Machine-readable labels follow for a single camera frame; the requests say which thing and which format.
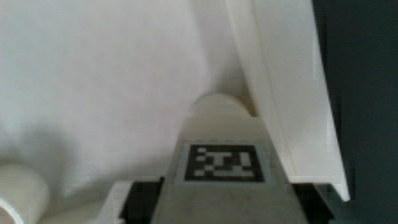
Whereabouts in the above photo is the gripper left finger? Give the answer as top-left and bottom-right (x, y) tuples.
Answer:
(99, 177), (165, 224)

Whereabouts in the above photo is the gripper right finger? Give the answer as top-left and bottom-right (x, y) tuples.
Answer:
(293, 183), (334, 224)

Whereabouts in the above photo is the white square tabletop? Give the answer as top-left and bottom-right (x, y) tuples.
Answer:
(0, 0), (348, 224)

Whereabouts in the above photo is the white table leg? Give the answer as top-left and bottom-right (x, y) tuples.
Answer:
(151, 94), (309, 224)

